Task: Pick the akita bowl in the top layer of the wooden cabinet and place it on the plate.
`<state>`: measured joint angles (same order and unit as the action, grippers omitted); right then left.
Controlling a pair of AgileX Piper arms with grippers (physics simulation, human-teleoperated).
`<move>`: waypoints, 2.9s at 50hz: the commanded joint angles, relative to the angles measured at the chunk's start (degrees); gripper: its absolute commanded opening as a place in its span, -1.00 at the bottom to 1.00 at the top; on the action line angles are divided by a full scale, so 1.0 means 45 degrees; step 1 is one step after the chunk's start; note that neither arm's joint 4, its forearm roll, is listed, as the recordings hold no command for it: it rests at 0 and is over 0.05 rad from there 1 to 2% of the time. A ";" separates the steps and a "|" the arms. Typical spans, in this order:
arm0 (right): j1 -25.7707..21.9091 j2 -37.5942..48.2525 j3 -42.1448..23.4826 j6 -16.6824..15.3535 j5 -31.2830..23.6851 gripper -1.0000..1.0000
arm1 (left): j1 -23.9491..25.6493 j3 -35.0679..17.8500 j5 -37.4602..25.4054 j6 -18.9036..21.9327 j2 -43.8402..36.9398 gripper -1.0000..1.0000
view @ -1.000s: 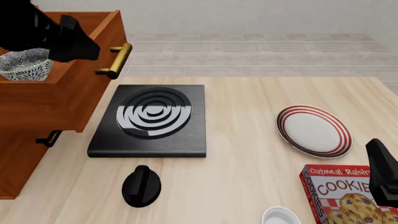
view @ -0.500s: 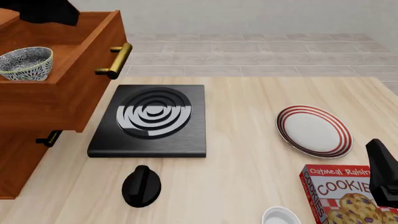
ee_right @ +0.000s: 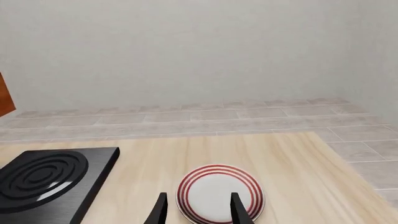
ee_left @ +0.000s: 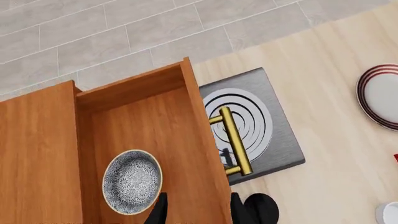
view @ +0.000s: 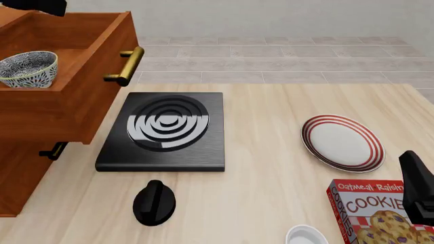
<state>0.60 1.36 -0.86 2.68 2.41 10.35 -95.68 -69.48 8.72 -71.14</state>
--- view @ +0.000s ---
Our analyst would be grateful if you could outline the black white patterned bowl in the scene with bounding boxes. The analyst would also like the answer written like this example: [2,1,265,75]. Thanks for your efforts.
[0,51,59,89]

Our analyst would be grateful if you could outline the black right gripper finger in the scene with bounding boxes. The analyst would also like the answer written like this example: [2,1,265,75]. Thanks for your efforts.
[398,150,434,204]

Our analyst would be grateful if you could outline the white plate with red rings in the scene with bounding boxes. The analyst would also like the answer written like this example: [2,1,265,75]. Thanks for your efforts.
[300,114,387,174]

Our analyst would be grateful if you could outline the small white bowl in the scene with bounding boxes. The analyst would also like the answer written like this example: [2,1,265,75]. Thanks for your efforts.
[285,224,330,244]

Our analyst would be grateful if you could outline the round black stove knob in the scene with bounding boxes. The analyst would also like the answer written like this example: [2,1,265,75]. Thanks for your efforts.
[132,179,177,227]

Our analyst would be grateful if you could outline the wooden cabinet drawer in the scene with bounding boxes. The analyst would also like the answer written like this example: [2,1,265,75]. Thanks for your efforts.
[0,10,142,146]

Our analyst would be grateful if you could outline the flat black stove plate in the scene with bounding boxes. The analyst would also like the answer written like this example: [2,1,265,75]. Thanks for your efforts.
[95,91,226,173]

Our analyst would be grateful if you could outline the red cookie box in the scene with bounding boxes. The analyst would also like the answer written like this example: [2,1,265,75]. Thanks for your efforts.
[326,178,434,244]

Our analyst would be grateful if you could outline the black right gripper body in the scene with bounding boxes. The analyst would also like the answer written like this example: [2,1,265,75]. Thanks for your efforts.
[410,199,434,228]

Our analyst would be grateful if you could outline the dark brass drawer handle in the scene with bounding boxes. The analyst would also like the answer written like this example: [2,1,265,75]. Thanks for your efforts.
[38,141,69,161]

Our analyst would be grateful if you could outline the wooden cabinet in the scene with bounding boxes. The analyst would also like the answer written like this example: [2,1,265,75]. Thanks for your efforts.
[0,6,71,218]

